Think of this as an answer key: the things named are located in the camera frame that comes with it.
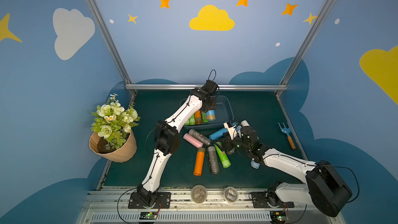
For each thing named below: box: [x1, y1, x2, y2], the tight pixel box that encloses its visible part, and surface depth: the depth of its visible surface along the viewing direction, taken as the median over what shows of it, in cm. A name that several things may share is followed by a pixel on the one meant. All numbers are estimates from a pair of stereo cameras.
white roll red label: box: [240, 120, 251, 127], surface depth 103 cm
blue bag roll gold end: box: [205, 109, 216, 121], surface depth 93 cm
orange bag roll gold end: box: [194, 109, 203, 125], surface depth 103 cm
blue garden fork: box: [276, 122, 296, 150], surface depth 100 cm
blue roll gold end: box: [208, 128, 229, 141], surface depth 96 cm
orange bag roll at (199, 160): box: [193, 147, 206, 177], surface depth 87 cm
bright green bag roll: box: [214, 143, 232, 169], surface depth 87 cm
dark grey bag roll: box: [188, 128, 212, 147], surface depth 95 cm
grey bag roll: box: [207, 146, 220, 175], surface depth 87 cm
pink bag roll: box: [182, 132, 204, 149], surface depth 95 cm
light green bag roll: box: [189, 113, 196, 126], surface depth 103 cm
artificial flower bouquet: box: [90, 93, 141, 150], surface depth 73 cm
